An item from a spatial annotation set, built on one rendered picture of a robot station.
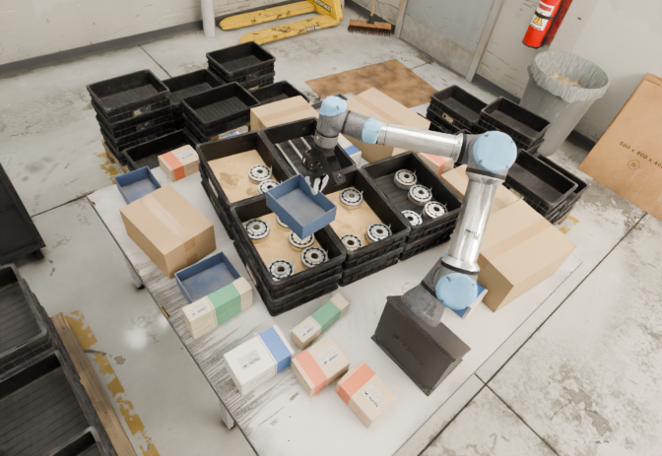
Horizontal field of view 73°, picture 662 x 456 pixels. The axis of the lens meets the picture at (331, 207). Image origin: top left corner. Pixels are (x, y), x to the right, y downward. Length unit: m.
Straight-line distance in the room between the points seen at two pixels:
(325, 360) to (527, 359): 1.48
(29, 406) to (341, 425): 1.18
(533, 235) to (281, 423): 1.22
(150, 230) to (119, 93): 1.57
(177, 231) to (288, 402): 0.74
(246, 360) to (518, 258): 1.09
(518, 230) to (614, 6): 2.50
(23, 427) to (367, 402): 1.26
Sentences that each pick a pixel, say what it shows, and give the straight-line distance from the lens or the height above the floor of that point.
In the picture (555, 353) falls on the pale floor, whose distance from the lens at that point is 2.92.
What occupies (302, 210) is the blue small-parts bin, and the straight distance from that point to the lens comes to 1.57.
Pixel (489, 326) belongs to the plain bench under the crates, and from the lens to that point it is 1.93.
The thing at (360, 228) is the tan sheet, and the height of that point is 0.83.
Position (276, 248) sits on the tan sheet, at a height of 0.83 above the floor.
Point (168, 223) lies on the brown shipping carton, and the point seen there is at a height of 0.86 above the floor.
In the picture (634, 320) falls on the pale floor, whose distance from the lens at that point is 3.36.
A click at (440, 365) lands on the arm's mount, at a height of 0.90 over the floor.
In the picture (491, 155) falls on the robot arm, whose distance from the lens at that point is 1.35.
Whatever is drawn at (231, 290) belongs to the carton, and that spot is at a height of 0.82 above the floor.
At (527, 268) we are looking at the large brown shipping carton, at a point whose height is 0.90.
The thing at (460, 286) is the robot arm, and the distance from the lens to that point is 1.39.
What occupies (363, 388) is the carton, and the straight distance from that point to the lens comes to 1.58.
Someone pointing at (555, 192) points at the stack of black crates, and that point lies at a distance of 3.01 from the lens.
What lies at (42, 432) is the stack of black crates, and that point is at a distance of 2.09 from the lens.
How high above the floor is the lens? 2.22
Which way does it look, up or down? 46 degrees down
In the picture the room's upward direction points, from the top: 10 degrees clockwise
